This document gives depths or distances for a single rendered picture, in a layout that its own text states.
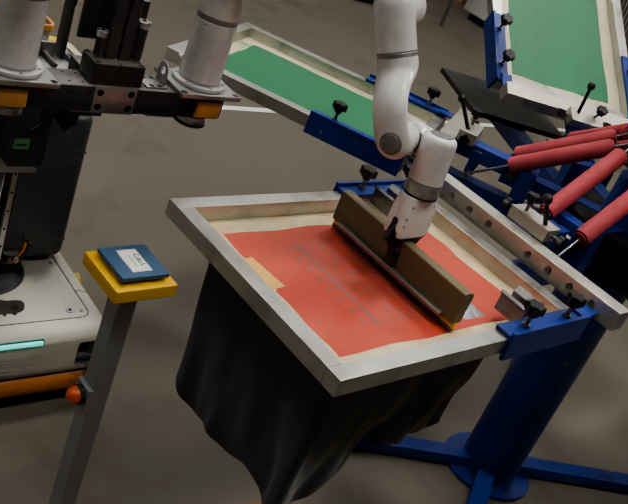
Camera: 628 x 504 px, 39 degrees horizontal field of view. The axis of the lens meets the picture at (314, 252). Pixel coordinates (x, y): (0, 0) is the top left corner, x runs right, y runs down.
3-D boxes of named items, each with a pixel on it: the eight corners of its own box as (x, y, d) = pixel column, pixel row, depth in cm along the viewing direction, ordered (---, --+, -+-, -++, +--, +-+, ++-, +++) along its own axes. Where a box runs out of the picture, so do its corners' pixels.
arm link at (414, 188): (428, 171, 191) (424, 183, 192) (401, 172, 185) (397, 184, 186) (453, 187, 186) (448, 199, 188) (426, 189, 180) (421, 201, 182)
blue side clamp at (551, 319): (501, 361, 184) (516, 335, 180) (484, 346, 186) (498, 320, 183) (577, 340, 204) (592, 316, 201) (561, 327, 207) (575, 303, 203)
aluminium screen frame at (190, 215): (333, 397, 151) (340, 381, 149) (164, 213, 185) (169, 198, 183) (577, 333, 204) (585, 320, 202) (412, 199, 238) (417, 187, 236)
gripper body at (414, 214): (425, 179, 192) (408, 224, 196) (393, 181, 185) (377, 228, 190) (450, 195, 187) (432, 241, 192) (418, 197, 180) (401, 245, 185)
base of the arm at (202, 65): (156, 61, 205) (173, -2, 198) (202, 66, 213) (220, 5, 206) (187, 92, 195) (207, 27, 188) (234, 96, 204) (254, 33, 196)
